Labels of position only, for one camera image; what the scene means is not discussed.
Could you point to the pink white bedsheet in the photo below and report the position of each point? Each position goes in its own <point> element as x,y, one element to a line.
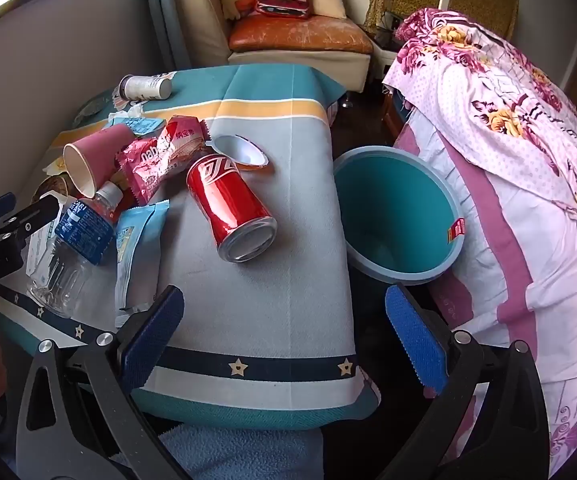
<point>518,285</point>

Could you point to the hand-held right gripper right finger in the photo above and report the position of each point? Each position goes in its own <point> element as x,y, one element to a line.
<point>413,340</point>

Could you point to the cream leather sofa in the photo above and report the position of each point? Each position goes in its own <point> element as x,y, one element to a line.
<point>203,25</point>

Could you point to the pink paper cup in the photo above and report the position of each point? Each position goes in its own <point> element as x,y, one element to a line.
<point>101,155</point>

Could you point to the red soda can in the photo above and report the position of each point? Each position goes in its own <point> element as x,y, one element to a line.
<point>223,200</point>

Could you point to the orange seat cushion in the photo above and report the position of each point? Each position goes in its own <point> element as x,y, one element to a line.
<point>298,35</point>

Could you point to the wooden bed frame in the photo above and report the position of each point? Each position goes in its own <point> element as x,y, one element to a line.
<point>392,115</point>

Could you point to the pink floral quilt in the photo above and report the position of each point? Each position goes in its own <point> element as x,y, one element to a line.
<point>493,100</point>

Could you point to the teal trash bin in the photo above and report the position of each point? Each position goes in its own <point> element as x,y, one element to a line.
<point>393,200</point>

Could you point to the pink snack wrapper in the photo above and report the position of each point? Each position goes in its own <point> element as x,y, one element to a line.
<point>163,160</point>

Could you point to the light blue snack packet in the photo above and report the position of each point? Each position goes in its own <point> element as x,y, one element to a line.
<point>136,255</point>

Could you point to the yellow white tissue packet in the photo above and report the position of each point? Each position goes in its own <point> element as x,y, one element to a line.
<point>56,165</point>

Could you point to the blue fleece clothing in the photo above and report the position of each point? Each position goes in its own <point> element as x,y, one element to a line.
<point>248,452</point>

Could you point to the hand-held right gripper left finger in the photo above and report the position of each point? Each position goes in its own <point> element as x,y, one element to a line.
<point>154,340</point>

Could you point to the clear water bottle blue label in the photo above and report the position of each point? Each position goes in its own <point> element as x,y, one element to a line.
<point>81,230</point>

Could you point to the white jelly cup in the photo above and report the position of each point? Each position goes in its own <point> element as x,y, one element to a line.
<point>241,152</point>

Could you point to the striped teal grey tablecloth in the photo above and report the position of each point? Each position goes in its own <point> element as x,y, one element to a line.
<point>258,300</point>

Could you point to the white plastic bottle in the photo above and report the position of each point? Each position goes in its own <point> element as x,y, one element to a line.
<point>146,87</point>

